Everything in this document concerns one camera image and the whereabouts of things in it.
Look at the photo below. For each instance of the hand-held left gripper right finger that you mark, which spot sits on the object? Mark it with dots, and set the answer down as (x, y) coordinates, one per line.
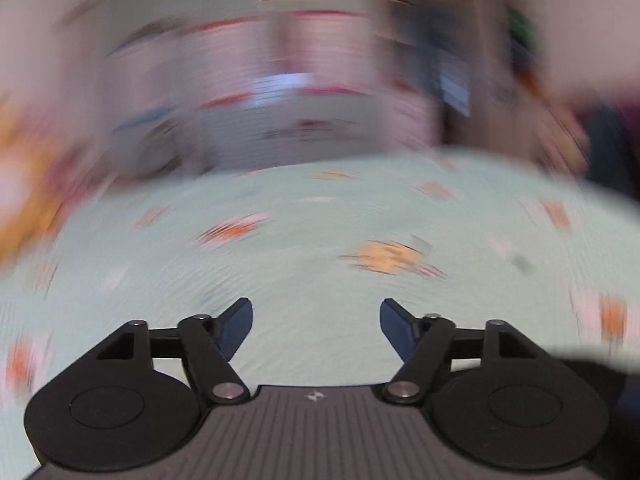
(397, 330)

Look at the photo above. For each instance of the bee-print quilted bedspread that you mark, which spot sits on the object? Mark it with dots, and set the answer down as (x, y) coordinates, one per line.
(310, 230)

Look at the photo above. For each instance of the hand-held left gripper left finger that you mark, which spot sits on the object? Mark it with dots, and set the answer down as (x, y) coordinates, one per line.
(235, 327)

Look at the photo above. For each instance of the sliding-door wardrobe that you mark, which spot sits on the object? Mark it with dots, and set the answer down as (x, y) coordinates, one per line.
(225, 130)

